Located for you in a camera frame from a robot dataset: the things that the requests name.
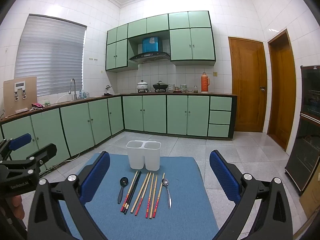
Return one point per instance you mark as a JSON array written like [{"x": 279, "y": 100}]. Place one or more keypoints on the green wall cabinets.
[{"x": 192, "y": 45}]

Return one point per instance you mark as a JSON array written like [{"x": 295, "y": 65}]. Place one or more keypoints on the white lidded pot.
[{"x": 142, "y": 85}]

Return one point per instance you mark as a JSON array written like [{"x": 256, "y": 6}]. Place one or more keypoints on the black glass-front cabinet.
[{"x": 307, "y": 135}]

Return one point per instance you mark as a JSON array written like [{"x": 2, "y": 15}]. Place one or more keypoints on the small kettle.
[{"x": 108, "y": 90}]

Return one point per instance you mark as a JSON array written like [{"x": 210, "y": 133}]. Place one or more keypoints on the orange thermos flask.
[{"x": 205, "y": 83}]

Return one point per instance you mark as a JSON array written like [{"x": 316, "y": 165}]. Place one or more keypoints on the wooden chopstick with red end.
[
  {"x": 143, "y": 195},
  {"x": 150, "y": 195},
  {"x": 154, "y": 195},
  {"x": 159, "y": 195}
]

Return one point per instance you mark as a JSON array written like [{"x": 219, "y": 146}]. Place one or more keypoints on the light wooden chopstick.
[{"x": 140, "y": 192}]

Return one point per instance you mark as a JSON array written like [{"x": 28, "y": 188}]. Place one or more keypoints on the black wok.
[{"x": 160, "y": 86}]

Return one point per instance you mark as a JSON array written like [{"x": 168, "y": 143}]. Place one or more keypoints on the person's left hand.
[{"x": 16, "y": 205}]

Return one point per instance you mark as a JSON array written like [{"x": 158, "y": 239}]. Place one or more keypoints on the metal sink faucet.
[{"x": 75, "y": 92}]

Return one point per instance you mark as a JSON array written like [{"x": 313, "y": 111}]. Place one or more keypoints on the bottles by the sink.
[{"x": 84, "y": 94}]

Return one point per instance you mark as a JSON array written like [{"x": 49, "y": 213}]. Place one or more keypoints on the black plastic spoon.
[{"x": 124, "y": 180}]

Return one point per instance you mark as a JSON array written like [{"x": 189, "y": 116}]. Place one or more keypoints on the wall light fixture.
[{"x": 273, "y": 30}]

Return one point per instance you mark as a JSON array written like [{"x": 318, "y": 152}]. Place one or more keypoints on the white two-compartment utensil holder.
[{"x": 136, "y": 155}]

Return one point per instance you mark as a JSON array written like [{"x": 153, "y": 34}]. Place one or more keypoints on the wooden door in frame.
[{"x": 282, "y": 92}]

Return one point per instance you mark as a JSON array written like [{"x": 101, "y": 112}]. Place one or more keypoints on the green base kitchen cabinets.
[{"x": 155, "y": 113}]

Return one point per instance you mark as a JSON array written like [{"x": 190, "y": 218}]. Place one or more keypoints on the grey window blind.
[{"x": 50, "y": 55}]

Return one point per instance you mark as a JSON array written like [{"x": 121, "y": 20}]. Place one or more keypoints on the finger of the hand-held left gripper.
[
  {"x": 46, "y": 152},
  {"x": 20, "y": 141}
]

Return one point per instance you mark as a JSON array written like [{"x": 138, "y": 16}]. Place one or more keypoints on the brown chopstick with red end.
[{"x": 135, "y": 176}]

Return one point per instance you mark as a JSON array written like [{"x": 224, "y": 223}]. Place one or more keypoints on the glass jar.
[{"x": 195, "y": 89}]

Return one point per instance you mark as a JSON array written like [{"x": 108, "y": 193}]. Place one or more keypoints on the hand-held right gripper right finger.
[{"x": 223, "y": 177}]

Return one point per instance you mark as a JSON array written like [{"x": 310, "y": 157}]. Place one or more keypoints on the metal spoon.
[{"x": 165, "y": 182}]

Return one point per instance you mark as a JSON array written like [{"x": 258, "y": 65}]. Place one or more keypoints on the black chopstick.
[
  {"x": 137, "y": 180},
  {"x": 126, "y": 205}
]

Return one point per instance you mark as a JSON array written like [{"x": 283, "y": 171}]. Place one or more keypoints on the stack of patterned bowls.
[{"x": 183, "y": 88}]

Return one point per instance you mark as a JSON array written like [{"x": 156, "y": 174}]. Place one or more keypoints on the blue table mat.
[{"x": 180, "y": 226}]

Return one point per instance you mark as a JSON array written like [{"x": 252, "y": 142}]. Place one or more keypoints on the cardboard box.
[{"x": 312, "y": 200}]

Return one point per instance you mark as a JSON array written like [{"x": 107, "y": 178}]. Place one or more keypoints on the pink cloth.
[{"x": 37, "y": 105}]

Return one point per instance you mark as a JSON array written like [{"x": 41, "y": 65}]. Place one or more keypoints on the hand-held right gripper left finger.
[{"x": 97, "y": 177}]

